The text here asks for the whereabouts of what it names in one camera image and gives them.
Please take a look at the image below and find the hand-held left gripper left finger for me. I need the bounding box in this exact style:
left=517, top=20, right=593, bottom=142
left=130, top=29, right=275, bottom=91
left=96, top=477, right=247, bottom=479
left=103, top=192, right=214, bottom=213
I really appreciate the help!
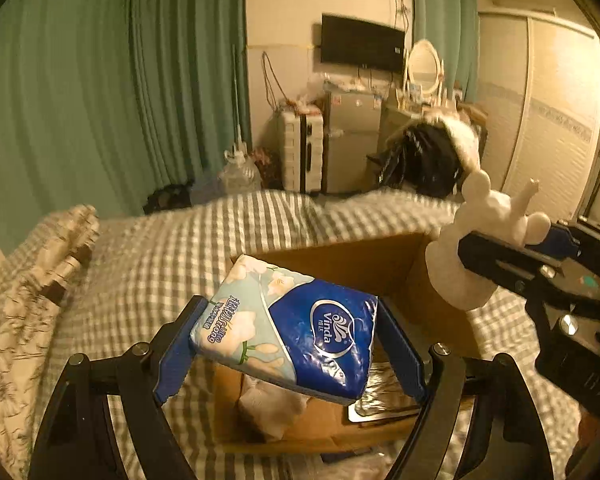
left=27, top=295, right=209, bottom=480

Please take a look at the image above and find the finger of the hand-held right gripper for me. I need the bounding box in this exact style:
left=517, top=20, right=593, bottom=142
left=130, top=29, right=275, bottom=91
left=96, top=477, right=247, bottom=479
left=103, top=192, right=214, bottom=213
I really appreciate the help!
left=457, top=231, right=576, bottom=292
left=527, top=221, right=588, bottom=261

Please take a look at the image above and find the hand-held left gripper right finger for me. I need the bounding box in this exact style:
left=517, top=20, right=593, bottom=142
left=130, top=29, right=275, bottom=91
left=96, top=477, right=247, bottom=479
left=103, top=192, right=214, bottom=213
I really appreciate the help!
left=376, top=298, right=552, bottom=480

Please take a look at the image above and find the white rabbit figurine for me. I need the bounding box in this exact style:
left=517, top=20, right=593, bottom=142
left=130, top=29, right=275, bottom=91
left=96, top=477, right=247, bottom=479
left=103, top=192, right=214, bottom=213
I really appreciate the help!
left=425, top=170, right=551, bottom=311

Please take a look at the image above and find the brown cardboard box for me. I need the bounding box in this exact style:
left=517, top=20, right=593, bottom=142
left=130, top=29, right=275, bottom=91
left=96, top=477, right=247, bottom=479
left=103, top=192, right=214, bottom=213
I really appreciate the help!
left=214, top=232, right=481, bottom=456

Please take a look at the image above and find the blue floral tissue pack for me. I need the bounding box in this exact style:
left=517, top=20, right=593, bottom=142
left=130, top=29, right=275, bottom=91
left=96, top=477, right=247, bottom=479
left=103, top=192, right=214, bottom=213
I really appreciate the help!
left=190, top=254, right=379, bottom=406

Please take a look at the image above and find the silver foil packet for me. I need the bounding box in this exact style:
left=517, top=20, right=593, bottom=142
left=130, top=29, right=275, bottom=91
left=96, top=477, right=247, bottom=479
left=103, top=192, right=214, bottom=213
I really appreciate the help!
left=348, top=360, right=433, bottom=423

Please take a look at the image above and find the white crumpled paper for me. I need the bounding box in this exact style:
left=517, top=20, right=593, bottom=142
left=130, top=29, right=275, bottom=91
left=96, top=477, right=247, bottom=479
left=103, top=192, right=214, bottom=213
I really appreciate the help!
left=239, top=375, right=312, bottom=438

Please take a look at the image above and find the white sliding wardrobe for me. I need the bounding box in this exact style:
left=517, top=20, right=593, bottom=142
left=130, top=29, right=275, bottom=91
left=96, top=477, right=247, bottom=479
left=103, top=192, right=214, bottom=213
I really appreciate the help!
left=476, top=10, right=600, bottom=223

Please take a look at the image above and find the white fluffy cloth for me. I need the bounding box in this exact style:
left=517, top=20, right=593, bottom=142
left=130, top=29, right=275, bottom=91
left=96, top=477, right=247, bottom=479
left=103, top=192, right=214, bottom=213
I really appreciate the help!
left=437, top=114, right=482, bottom=173

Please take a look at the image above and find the black clothes pile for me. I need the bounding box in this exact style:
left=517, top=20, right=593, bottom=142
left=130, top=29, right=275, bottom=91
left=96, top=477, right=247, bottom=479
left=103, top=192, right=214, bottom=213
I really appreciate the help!
left=369, top=121, right=465, bottom=198

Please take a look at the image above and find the floral pillow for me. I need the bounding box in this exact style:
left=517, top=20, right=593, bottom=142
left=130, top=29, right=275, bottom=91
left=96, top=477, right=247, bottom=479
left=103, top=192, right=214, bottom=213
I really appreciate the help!
left=0, top=204, right=102, bottom=463

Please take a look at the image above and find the black bag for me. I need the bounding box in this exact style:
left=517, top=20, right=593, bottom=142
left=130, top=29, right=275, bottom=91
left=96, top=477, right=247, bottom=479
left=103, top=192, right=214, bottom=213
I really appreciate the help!
left=143, top=183, right=195, bottom=215

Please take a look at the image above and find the grey dressing table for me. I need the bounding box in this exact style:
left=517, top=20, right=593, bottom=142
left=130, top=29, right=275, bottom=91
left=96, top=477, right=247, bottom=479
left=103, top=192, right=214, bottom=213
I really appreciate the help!
left=377, top=102, right=433, bottom=158

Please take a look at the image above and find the silver small fridge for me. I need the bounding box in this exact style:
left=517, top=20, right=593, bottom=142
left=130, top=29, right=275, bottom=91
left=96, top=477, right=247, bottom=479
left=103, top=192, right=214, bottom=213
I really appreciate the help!
left=324, top=90, right=382, bottom=196

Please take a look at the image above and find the clear large water bottle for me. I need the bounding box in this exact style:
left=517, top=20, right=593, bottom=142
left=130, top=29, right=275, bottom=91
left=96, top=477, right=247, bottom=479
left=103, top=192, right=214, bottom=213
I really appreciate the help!
left=218, top=139, right=262, bottom=197

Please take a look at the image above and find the white oval vanity mirror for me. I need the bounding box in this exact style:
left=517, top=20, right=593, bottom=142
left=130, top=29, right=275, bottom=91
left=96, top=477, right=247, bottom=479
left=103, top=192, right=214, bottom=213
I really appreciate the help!
left=404, top=39, right=445, bottom=97

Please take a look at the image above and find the white suitcase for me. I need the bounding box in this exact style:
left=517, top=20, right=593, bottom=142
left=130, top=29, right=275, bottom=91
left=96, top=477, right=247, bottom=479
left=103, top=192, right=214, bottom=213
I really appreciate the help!
left=279, top=106, right=327, bottom=194

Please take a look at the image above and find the narrow green curtain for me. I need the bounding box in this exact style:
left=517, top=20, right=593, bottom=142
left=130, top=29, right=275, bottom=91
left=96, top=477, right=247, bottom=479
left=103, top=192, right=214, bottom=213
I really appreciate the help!
left=411, top=0, right=479, bottom=103

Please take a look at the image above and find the wide green curtain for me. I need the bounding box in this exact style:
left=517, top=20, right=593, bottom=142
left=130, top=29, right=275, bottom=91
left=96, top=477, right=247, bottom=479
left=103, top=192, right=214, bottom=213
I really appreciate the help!
left=0, top=0, right=253, bottom=221

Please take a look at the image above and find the black wall television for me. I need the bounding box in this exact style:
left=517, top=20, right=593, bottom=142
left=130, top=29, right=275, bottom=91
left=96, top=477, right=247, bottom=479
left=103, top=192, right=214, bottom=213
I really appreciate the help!
left=321, top=13, right=407, bottom=74

